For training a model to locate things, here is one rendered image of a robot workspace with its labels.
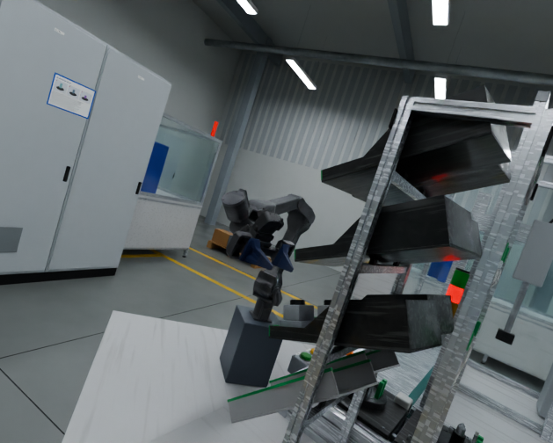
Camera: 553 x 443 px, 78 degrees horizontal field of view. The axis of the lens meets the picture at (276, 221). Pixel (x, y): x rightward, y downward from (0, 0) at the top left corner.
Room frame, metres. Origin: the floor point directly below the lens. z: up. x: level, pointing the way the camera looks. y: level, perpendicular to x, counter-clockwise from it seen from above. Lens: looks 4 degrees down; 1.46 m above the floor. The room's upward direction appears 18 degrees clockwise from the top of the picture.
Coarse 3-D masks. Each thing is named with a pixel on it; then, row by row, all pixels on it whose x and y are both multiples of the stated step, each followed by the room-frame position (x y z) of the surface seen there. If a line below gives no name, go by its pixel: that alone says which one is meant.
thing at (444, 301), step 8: (368, 296) 0.68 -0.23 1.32; (376, 296) 0.67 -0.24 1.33; (384, 296) 0.66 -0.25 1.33; (392, 296) 0.65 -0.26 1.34; (400, 296) 0.64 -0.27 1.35; (408, 296) 0.63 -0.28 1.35; (416, 296) 0.62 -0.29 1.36; (424, 296) 0.61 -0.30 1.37; (432, 296) 0.63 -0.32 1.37; (440, 296) 0.66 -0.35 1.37; (448, 296) 0.69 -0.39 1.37; (440, 304) 0.65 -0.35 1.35; (448, 304) 0.68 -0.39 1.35; (440, 312) 0.64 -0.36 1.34; (448, 312) 0.68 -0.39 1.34; (440, 320) 0.64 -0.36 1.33; (448, 320) 0.67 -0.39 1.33; (440, 328) 0.63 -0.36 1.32; (448, 328) 0.66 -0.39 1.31
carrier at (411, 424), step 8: (416, 416) 0.96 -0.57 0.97; (408, 424) 0.90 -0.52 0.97; (416, 424) 0.92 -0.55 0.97; (400, 432) 0.85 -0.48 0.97; (408, 432) 0.86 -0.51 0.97; (440, 432) 0.88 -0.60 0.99; (448, 432) 0.89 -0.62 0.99; (456, 432) 0.83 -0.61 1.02; (464, 432) 0.83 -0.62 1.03; (400, 440) 0.81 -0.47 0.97; (440, 440) 0.84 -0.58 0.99; (448, 440) 0.85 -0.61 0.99; (456, 440) 0.83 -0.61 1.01; (464, 440) 0.86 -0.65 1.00; (472, 440) 0.78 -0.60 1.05; (480, 440) 0.81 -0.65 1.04
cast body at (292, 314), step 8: (296, 304) 0.66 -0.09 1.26; (304, 304) 0.67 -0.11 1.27; (288, 312) 0.65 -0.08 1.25; (296, 312) 0.64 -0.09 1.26; (304, 312) 0.65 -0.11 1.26; (312, 312) 0.66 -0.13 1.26; (280, 320) 0.67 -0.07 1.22; (288, 320) 0.65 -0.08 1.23; (296, 320) 0.64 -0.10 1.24; (304, 320) 0.64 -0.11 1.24; (312, 320) 0.66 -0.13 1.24
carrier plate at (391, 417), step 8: (384, 392) 1.04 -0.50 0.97; (344, 400) 0.92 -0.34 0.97; (392, 400) 1.01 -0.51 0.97; (344, 408) 0.89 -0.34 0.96; (360, 408) 0.90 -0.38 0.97; (384, 408) 0.95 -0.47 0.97; (392, 408) 0.96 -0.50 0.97; (400, 408) 0.97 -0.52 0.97; (360, 416) 0.87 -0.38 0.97; (368, 416) 0.88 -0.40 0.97; (376, 416) 0.89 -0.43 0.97; (384, 416) 0.90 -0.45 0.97; (392, 416) 0.92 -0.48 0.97; (400, 416) 0.93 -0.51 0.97; (368, 424) 0.85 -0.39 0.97; (376, 424) 0.85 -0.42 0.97; (384, 424) 0.87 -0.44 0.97; (392, 424) 0.88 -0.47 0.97; (384, 432) 0.83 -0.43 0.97; (392, 432) 0.86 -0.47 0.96
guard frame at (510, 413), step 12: (552, 156) 1.52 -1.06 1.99; (540, 180) 1.94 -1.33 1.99; (420, 288) 2.17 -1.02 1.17; (468, 360) 1.95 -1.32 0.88; (492, 372) 1.88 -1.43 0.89; (516, 384) 1.81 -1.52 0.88; (480, 396) 1.48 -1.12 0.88; (492, 408) 1.45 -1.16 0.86; (504, 408) 1.43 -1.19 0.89; (516, 420) 1.40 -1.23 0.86; (528, 420) 1.38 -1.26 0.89
